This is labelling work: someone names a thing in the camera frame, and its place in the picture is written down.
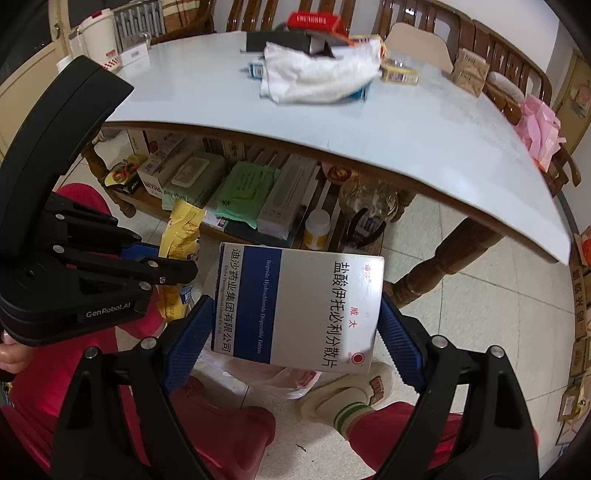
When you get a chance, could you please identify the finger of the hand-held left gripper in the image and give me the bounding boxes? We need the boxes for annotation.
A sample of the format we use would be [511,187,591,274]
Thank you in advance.
[31,253,200,306]
[45,191,161,263]

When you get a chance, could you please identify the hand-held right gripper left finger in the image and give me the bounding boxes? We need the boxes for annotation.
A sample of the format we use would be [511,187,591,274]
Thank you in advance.
[48,295,218,480]

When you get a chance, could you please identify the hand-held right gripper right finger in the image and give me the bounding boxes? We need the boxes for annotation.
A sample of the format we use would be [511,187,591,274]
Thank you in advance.
[376,294,540,480]

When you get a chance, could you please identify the white plastic bag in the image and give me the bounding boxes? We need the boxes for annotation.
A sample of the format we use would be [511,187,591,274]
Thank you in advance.
[202,350,322,401]

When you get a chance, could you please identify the white navy medicine box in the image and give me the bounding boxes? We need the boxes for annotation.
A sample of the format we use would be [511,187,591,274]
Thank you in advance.
[209,241,386,374]

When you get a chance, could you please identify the gold purple printed box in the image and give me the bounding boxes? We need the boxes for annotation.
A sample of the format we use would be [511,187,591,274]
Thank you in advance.
[379,59,422,87]

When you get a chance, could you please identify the person's left hand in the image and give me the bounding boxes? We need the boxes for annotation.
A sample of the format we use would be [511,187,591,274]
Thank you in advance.
[0,330,27,382]

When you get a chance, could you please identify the yellow snack bag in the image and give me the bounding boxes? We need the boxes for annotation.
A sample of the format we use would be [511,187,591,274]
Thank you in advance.
[156,200,207,321]

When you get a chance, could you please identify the cream cabinet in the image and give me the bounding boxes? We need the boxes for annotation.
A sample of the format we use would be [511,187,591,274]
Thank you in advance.
[0,36,85,144]

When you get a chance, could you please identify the wooden table leg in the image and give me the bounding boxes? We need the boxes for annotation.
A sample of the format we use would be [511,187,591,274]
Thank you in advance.
[82,142,137,219]
[382,220,505,311]

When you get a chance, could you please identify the cream slipper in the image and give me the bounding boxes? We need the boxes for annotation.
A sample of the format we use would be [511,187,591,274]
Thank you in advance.
[295,361,399,422]

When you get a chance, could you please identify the person in red clothes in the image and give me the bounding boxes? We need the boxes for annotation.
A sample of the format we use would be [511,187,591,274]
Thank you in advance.
[0,182,541,480]

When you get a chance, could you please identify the yellow food packet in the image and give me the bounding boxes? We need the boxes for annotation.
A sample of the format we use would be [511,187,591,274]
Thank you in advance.
[104,156,142,186]

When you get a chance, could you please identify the white printed carton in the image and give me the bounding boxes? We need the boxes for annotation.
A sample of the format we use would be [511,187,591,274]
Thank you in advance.
[135,137,186,195]

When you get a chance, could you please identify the green striped white sock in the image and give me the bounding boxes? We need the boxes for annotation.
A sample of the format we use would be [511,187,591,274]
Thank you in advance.
[333,401,372,441]

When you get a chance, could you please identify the pale green wet wipes pack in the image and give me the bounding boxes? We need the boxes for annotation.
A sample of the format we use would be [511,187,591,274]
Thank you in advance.
[161,149,228,209]

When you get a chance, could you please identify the white plastic bucket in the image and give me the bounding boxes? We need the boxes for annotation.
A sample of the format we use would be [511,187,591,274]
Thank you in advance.
[68,8,122,71]

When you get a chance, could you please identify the white labelled box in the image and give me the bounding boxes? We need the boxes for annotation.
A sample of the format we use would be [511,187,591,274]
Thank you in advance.
[117,43,151,71]

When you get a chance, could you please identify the grey metal rack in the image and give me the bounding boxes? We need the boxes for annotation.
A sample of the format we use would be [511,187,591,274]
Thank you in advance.
[113,0,168,52]

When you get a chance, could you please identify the long white box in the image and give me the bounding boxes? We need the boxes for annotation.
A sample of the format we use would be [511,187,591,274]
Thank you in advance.
[255,154,320,239]

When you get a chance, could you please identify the white bottle yellow label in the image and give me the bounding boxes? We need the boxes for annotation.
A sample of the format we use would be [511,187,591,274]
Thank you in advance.
[303,209,333,253]

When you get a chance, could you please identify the crumpled clear plastic bag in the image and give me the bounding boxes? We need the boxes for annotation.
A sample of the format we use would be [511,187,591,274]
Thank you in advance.
[338,176,401,223]

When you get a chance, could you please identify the wooden chair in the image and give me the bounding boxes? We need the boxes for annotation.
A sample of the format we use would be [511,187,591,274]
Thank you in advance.
[372,0,468,75]
[225,0,306,34]
[471,19,555,126]
[150,0,218,44]
[549,147,583,195]

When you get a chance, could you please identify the brown food packet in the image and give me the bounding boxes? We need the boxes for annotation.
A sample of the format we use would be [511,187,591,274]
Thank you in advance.
[322,161,352,186]

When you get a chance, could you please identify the black box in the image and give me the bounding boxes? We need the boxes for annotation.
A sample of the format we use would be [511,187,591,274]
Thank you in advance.
[244,27,326,55]

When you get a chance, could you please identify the white towel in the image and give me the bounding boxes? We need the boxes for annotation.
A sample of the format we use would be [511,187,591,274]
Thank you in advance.
[259,41,385,106]

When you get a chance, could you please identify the pile of pink plastic bags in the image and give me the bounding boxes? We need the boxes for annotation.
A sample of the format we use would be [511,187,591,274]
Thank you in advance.
[514,93,567,172]

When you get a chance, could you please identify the red box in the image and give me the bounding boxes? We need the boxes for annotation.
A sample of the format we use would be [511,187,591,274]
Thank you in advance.
[286,11,341,34]

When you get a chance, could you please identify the white fluffy cushion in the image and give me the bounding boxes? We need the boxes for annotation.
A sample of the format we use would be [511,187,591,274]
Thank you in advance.
[485,71,528,108]

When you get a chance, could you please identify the brown cardboard box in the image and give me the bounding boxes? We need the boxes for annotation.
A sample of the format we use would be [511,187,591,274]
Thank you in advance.
[451,47,491,99]

